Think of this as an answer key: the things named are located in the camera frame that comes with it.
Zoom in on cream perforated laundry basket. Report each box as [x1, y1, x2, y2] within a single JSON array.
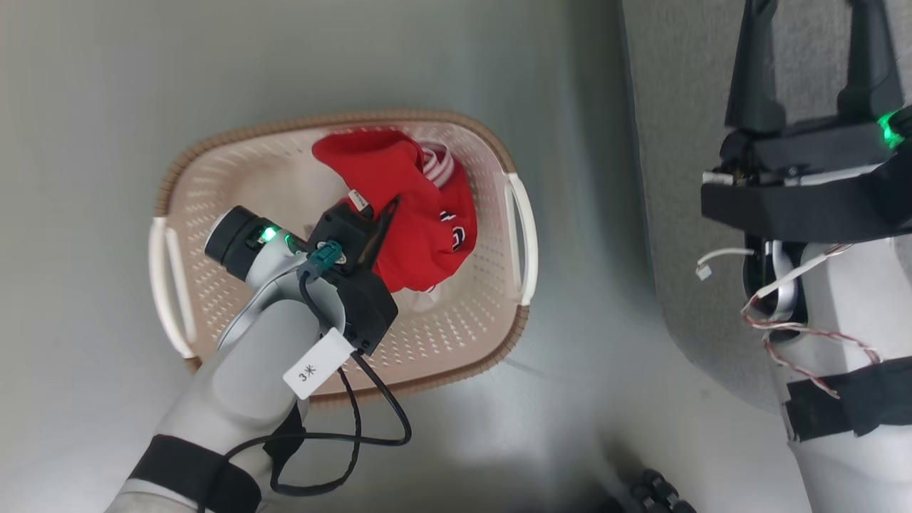
[[148, 109, 539, 408]]

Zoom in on thin black cable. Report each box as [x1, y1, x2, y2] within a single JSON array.
[[196, 269, 413, 498]]

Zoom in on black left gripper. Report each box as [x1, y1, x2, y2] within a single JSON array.
[[306, 197, 400, 275]]

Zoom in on white cable with plug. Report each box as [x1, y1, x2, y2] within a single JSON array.
[[696, 247, 756, 281]]

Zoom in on white paper cable tag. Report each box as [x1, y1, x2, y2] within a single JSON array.
[[283, 328, 356, 401]]

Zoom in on red white twisted wires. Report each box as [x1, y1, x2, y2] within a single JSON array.
[[741, 244, 883, 400]]

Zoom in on red and white garment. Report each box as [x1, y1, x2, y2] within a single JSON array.
[[311, 128, 478, 311]]

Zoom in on grey fabric sofa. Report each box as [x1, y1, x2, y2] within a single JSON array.
[[620, 0, 912, 414]]

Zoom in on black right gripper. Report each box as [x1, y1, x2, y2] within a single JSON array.
[[703, 0, 912, 187]]

